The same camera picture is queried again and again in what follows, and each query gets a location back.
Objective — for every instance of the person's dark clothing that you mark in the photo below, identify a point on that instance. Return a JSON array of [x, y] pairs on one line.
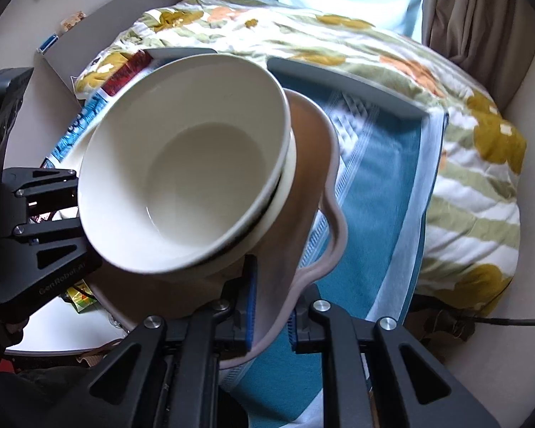
[[35, 379]]

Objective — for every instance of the grey tray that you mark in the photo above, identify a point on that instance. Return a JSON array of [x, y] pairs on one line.
[[339, 82]]

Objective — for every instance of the blue snack packet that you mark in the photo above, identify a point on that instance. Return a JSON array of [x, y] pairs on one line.
[[78, 125]]

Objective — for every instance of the red snack packet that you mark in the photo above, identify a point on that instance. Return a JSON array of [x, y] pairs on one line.
[[125, 76]]

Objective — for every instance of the white headboard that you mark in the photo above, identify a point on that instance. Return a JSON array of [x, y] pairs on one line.
[[84, 49]]

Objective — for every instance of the green packet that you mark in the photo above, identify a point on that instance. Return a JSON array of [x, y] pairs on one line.
[[82, 301]]

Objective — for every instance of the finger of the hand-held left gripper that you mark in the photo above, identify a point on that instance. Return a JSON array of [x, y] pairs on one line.
[[49, 231], [44, 183]]

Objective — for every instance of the brown curtain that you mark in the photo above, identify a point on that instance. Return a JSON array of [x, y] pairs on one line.
[[472, 18]]

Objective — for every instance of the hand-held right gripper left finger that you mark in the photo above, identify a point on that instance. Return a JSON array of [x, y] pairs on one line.
[[249, 305]]

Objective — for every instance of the floral striped blanket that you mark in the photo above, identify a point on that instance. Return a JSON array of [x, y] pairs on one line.
[[463, 214]]

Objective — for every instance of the small printed box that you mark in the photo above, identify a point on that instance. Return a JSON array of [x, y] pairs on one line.
[[72, 21]]

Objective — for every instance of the small blue object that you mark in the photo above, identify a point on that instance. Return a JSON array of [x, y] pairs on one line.
[[47, 43]]

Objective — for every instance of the large cream bowl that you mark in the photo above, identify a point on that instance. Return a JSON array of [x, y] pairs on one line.
[[183, 165]]

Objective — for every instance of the pink wavy-rim plate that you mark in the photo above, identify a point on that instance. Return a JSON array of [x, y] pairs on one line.
[[303, 196]]

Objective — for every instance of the blue patterned towel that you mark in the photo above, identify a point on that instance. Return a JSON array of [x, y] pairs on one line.
[[374, 196]]

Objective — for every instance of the person's left hand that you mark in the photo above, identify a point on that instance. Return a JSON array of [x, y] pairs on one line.
[[0, 334]]

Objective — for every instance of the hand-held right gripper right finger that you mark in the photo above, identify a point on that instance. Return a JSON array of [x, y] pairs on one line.
[[291, 332]]

